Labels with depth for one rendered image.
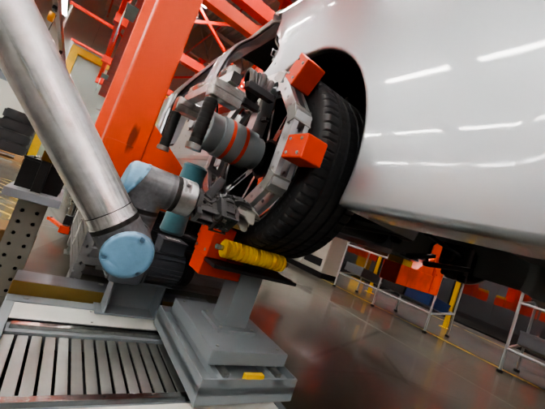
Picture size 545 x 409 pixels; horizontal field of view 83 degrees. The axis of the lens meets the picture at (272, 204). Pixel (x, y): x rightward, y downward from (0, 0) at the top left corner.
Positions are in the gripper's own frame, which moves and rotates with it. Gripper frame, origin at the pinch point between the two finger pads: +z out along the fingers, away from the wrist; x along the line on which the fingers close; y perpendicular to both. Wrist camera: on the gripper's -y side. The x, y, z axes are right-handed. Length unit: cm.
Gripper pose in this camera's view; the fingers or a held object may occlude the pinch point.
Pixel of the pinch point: (255, 216)
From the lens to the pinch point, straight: 90.9
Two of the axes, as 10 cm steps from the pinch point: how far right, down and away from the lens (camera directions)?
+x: 6.2, -5.7, -5.5
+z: 7.7, 3.1, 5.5
